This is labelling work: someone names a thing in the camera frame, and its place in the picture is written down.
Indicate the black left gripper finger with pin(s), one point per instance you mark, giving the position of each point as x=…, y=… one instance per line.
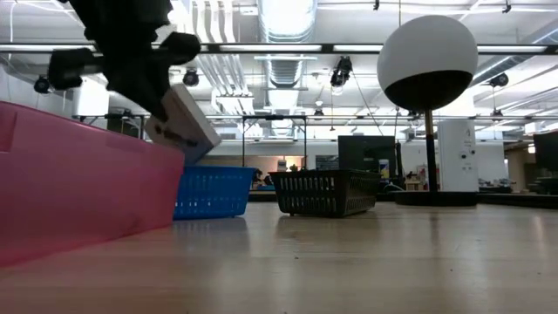
x=148, y=98

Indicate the black plastic basket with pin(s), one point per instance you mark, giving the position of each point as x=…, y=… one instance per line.
x=322, y=192

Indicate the pink plastic bin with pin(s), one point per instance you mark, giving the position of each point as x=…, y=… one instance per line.
x=78, y=187

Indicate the black ceiling camera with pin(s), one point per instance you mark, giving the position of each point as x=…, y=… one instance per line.
x=341, y=72
x=499, y=80
x=190, y=78
x=42, y=84

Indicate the white pillar cabinet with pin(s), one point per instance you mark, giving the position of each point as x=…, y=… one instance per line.
x=457, y=157

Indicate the white black globe lamp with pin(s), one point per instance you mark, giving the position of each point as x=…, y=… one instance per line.
x=427, y=48

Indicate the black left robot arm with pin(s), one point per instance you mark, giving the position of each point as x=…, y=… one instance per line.
x=122, y=13

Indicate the black computer monitor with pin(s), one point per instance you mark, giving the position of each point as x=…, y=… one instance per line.
x=547, y=161
x=362, y=152

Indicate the blue plastic basket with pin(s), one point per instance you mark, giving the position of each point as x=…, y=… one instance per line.
x=213, y=192

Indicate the white card reader box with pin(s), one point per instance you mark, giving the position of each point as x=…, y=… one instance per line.
x=192, y=122

